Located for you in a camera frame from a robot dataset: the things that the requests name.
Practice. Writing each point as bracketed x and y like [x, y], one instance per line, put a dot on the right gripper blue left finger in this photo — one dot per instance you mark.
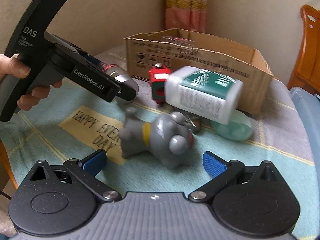
[86, 169]

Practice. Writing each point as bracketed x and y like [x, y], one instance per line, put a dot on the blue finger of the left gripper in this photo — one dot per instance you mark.
[128, 91]
[89, 57]

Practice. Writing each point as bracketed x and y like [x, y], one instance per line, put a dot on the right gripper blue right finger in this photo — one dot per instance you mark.
[223, 173]

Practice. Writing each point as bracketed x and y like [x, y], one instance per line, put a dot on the clear jar silver lid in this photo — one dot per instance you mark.
[118, 73]

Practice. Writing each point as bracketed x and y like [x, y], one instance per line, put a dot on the red toy train block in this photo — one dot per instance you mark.
[158, 75]

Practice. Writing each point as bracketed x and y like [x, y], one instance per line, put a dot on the grey dog toy figure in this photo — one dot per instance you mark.
[167, 138]

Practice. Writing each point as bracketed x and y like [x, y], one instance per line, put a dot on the white green medical bottle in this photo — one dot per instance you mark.
[208, 94]

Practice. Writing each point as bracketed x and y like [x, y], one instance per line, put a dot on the clear box red label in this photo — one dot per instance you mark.
[179, 41]

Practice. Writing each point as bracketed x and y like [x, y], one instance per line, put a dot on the person's left hand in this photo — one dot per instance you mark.
[13, 66]

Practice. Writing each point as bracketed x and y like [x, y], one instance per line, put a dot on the mint green oval case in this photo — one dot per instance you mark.
[238, 129]

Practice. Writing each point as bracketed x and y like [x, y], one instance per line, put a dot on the dark keyring on table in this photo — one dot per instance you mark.
[193, 122]

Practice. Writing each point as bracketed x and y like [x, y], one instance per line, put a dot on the open cardboard box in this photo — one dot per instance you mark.
[209, 52]

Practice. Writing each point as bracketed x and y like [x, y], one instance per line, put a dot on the pink patterned curtain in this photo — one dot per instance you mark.
[186, 14]

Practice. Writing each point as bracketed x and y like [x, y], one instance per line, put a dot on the blue floral bed sheet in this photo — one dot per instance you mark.
[307, 106]

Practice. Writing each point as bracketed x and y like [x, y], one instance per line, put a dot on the wooden bed headboard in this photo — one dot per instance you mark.
[306, 71]

